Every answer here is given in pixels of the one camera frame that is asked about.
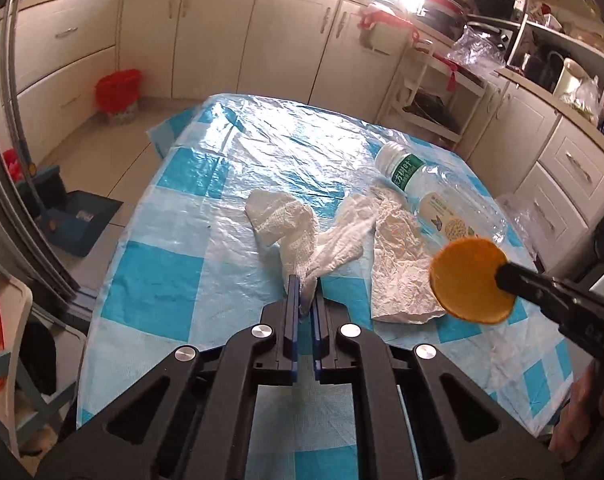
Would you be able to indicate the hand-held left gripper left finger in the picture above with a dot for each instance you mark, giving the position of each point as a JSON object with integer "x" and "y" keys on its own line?
{"x": 293, "y": 310}

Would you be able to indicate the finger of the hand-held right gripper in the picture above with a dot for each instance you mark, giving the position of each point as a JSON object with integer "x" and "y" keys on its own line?
{"x": 531, "y": 287}

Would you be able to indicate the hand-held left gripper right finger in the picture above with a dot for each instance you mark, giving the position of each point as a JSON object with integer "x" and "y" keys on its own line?
{"x": 318, "y": 310}

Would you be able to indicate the round orange peel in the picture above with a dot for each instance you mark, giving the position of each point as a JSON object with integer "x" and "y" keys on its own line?
{"x": 466, "y": 280}

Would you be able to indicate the white tissue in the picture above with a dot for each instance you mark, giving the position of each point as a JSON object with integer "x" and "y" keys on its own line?
{"x": 282, "y": 220}
{"x": 349, "y": 240}

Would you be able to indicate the person's right hand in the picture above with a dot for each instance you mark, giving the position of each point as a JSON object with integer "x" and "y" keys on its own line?
{"x": 576, "y": 410}

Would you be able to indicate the crumpled clear plastic bag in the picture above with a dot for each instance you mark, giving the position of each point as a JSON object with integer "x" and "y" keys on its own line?
{"x": 516, "y": 220}

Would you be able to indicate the crumpled white paper sheet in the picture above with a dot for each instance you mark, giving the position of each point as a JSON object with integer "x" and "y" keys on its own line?
{"x": 401, "y": 270}

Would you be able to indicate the white drawer cabinet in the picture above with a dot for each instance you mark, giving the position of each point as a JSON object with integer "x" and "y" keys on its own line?
{"x": 566, "y": 170}

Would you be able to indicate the clear plastic bottle green label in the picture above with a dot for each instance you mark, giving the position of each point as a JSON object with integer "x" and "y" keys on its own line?
{"x": 431, "y": 195}

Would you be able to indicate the blue checked plastic tablecloth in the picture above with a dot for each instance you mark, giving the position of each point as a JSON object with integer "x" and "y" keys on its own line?
{"x": 207, "y": 170}

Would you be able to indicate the white pull-out storage rack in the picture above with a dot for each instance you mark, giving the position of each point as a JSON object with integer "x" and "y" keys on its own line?
{"x": 431, "y": 105}

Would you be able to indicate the white jug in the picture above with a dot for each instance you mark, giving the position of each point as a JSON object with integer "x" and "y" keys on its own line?
{"x": 569, "y": 80}

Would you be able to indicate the black kitchen appliance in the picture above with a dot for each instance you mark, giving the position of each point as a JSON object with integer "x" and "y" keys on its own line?
{"x": 536, "y": 67}

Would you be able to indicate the blue dustpan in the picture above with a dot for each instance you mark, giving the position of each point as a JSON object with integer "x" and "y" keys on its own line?
{"x": 82, "y": 210}

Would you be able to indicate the metal countertop rack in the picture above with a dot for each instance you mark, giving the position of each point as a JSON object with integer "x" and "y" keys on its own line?
{"x": 596, "y": 35}

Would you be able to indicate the red plastic basket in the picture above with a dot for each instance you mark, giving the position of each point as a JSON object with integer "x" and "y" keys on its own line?
{"x": 118, "y": 90}

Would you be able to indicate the white kitchen base cabinets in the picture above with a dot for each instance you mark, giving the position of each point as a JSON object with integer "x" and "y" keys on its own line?
{"x": 207, "y": 35}

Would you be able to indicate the white hanging bin red bag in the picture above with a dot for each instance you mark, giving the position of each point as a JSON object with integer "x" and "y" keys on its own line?
{"x": 386, "y": 30}

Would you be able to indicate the white chair frame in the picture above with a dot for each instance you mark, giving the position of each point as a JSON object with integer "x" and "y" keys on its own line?
{"x": 27, "y": 350}

